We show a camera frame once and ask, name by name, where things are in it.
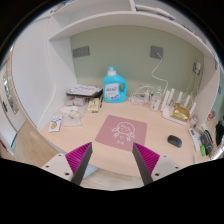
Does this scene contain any grey wall socket right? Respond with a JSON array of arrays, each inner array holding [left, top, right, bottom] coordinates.
[[150, 46, 163, 59]]

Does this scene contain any white power cable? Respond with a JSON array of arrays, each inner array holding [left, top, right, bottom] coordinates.
[[150, 53, 170, 96]]

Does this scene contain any white overhead shelf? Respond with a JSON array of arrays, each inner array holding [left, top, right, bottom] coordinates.
[[48, 0, 214, 59]]

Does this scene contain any white remote control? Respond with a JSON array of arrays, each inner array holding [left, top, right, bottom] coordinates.
[[189, 128, 201, 152]]

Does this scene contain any grey wall socket left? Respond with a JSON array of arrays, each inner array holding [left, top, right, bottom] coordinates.
[[73, 46, 90, 58]]

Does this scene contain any black bag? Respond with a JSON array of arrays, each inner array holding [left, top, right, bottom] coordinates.
[[200, 130, 214, 155]]

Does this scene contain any blue detergent bottle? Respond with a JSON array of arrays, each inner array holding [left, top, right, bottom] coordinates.
[[103, 66, 127, 103]]

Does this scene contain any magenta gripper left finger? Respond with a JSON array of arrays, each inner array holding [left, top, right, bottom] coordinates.
[[65, 142, 92, 185]]

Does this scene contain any white yellow packet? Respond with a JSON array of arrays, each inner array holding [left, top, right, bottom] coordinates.
[[49, 114, 63, 132]]

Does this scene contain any stack of books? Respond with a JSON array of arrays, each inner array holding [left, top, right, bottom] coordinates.
[[66, 84, 102, 98]]

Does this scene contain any grey wall socket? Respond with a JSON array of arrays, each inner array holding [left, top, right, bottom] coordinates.
[[150, 46, 163, 59], [73, 46, 90, 58]]

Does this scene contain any gold crumpled wrapper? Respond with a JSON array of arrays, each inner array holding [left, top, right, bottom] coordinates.
[[171, 103, 190, 122]]

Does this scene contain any white wifi router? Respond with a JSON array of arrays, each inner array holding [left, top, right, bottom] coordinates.
[[161, 88, 196, 125]]

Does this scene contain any clear plastic bag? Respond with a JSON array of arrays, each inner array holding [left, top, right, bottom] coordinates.
[[60, 106, 87, 127]]

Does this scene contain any small white bottle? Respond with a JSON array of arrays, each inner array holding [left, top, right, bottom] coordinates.
[[150, 92, 161, 111]]

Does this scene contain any pink mouse pad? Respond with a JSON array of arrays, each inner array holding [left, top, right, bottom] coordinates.
[[95, 115, 147, 151]]

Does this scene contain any white power strip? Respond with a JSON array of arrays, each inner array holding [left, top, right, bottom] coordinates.
[[130, 96, 148, 104]]

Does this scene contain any black computer mouse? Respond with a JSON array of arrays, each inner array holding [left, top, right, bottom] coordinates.
[[167, 135, 182, 147]]

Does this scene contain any small yellow box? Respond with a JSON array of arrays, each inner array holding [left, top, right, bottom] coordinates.
[[88, 98, 99, 113]]

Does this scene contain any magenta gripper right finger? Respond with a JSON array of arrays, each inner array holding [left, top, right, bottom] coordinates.
[[132, 143, 160, 185]]

